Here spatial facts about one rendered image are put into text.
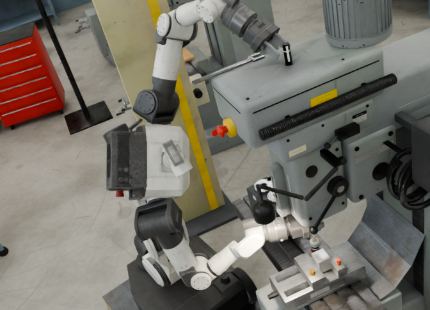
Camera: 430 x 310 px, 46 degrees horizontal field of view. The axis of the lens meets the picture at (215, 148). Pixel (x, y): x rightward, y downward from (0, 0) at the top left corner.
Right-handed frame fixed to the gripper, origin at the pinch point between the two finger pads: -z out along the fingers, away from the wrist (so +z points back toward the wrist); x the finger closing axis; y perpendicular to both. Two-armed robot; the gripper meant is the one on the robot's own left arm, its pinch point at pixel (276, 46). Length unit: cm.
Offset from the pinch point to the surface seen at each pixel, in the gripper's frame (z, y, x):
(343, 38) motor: -13.9, 7.6, -12.1
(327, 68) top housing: -16.5, 4.9, 0.0
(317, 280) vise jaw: -58, -71, 9
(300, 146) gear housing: -24.1, -15.9, 11.2
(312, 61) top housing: -11.2, 1.4, -2.9
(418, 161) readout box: -53, -4, -2
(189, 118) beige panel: 59, -171, -86
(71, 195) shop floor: 126, -322, -48
